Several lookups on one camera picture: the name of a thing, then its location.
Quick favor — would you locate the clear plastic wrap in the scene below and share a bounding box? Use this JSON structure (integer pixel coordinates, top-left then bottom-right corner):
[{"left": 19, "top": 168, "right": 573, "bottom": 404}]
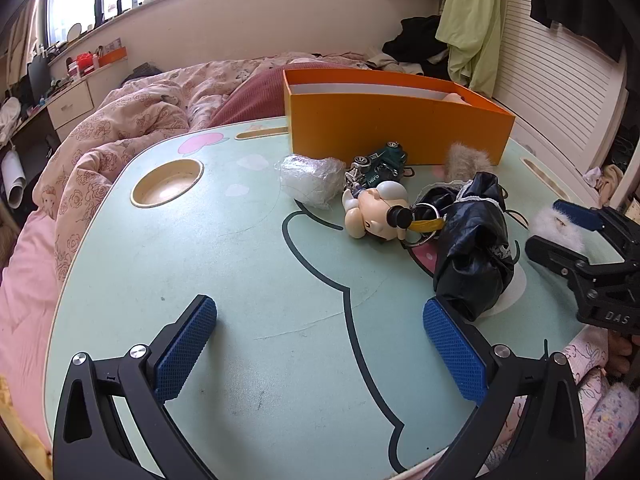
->
[{"left": 277, "top": 154, "right": 347, "bottom": 211}]

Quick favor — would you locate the white fluffy plush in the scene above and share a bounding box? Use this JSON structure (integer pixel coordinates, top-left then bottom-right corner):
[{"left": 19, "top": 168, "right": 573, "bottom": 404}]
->
[{"left": 529, "top": 207, "right": 586, "bottom": 251}]

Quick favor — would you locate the black monitor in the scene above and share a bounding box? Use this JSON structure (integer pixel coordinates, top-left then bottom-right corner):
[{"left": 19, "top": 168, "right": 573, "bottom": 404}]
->
[{"left": 27, "top": 52, "right": 53, "bottom": 106}]

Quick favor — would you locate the orange cardboard box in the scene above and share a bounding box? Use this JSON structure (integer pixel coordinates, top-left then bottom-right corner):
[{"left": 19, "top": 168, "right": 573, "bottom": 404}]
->
[{"left": 282, "top": 68, "right": 516, "bottom": 167}]

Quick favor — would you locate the green toy car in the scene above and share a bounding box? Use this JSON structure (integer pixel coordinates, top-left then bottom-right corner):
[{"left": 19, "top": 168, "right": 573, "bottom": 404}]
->
[{"left": 345, "top": 141, "right": 415, "bottom": 193}]

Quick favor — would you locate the beige fur tuft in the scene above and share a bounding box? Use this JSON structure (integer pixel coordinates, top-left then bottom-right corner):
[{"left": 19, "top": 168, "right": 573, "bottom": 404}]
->
[{"left": 442, "top": 142, "right": 493, "bottom": 183}]

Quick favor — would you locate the pink floral quilt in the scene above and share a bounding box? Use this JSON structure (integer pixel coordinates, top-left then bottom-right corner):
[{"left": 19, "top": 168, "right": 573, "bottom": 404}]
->
[{"left": 30, "top": 52, "right": 371, "bottom": 286}]

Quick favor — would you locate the beige cloth bundle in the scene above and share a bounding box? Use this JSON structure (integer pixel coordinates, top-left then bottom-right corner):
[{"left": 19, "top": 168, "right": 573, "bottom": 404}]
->
[{"left": 597, "top": 165, "right": 626, "bottom": 206}]

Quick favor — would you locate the white paper roll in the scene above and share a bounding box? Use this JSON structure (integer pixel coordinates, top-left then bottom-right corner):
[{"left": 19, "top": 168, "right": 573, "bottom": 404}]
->
[{"left": 0, "top": 152, "right": 26, "bottom": 208}]

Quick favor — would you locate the white cloth heap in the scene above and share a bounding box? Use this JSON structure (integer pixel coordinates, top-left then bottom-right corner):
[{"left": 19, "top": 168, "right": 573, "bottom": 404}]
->
[{"left": 0, "top": 97, "right": 23, "bottom": 143}]

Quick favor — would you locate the black clothes pile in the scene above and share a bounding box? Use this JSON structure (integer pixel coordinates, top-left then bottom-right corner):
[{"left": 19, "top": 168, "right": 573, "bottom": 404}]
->
[{"left": 382, "top": 15, "right": 451, "bottom": 68}]

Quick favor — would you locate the black lace doll dress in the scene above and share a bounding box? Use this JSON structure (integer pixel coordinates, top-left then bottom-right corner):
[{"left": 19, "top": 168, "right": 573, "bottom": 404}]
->
[{"left": 415, "top": 171, "right": 521, "bottom": 322}]

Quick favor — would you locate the maroon corduroy pillow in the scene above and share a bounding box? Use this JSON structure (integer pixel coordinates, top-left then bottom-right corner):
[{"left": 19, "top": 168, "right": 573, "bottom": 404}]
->
[{"left": 207, "top": 67, "right": 291, "bottom": 128}]

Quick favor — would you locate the beige crumpled garment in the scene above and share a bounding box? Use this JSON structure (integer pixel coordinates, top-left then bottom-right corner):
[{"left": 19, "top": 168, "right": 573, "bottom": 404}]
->
[{"left": 367, "top": 52, "right": 426, "bottom": 76}]

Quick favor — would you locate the metal keyring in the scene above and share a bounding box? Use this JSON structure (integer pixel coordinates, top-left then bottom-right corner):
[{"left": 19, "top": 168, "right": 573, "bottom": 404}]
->
[{"left": 400, "top": 202, "right": 446, "bottom": 248}]

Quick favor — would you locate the white louvered wardrobe door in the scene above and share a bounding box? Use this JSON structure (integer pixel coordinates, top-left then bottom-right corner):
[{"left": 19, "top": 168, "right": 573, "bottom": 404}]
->
[{"left": 492, "top": 0, "right": 631, "bottom": 171}]

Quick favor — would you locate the big-eyed doll head figure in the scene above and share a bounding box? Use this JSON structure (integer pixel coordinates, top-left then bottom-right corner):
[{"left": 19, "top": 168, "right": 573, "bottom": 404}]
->
[{"left": 341, "top": 180, "right": 415, "bottom": 243}]

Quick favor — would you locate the white drawer cabinet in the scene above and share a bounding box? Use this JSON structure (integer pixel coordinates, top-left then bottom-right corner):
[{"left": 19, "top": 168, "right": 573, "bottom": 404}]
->
[{"left": 47, "top": 80, "right": 96, "bottom": 128}]

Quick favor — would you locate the green cartoon desktop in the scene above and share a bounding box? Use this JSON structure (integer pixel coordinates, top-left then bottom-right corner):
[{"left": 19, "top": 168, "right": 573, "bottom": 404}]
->
[{"left": 44, "top": 117, "right": 606, "bottom": 480}]

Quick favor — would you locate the grey striped cloth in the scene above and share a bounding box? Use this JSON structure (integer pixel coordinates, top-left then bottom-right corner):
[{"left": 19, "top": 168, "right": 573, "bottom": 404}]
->
[{"left": 122, "top": 62, "right": 163, "bottom": 83}]

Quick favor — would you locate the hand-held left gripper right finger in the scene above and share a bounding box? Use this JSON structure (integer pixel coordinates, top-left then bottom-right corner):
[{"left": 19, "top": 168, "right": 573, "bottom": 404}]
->
[{"left": 422, "top": 296, "right": 586, "bottom": 480}]

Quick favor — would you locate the person's right hand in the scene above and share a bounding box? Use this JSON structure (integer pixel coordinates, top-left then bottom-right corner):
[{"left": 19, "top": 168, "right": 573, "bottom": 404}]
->
[{"left": 607, "top": 332, "right": 640, "bottom": 378}]

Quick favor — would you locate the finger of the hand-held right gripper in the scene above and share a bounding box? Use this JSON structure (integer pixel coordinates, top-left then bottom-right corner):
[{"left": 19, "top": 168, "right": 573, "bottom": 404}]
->
[
  {"left": 525, "top": 235, "right": 591, "bottom": 281},
  {"left": 552, "top": 199, "right": 608, "bottom": 233}
]

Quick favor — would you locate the pink floral pajama cloth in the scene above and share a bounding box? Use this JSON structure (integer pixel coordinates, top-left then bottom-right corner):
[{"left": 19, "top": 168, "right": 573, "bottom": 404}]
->
[{"left": 562, "top": 330, "right": 640, "bottom": 480}]

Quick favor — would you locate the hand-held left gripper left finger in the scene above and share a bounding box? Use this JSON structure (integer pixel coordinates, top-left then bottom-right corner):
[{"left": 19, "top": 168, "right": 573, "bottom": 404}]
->
[{"left": 52, "top": 294, "right": 218, "bottom": 480}]

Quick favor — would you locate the light green hanging garment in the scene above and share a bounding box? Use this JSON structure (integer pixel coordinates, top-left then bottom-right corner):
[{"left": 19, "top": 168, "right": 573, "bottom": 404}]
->
[{"left": 435, "top": 0, "right": 503, "bottom": 98}]

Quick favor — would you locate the orange desk tray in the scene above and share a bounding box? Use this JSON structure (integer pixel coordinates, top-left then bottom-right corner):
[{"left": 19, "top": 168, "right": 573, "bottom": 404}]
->
[{"left": 97, "top": 45, "right": 128, "bottom": 68}]

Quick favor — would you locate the yellow cloth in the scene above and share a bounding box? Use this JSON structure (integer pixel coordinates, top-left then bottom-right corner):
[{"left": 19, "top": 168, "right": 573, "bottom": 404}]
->
[{"left": 0, "top": 375, "right": 51, "bottom": 480}]

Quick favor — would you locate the red container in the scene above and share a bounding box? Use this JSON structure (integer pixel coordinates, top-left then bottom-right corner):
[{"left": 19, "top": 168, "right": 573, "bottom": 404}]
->
[{"left": 67, "top": 52, "right": 98, "bottom": 78}]

